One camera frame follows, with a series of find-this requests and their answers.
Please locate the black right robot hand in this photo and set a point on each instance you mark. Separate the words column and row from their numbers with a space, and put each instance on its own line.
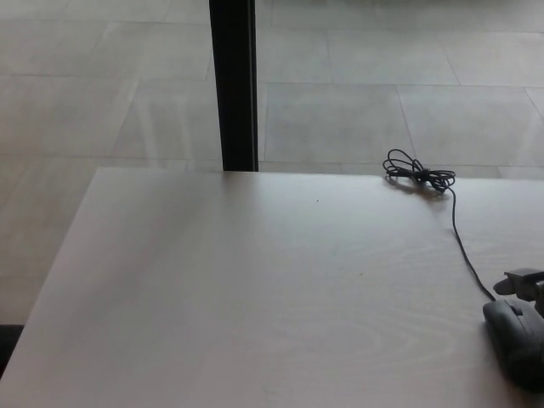
column 527, row 282

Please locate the black computer mouse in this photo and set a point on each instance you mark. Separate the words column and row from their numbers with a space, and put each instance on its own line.
column 508, row 340

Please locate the black vertical frame post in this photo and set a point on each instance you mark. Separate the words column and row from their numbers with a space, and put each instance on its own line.
column 234, row 85

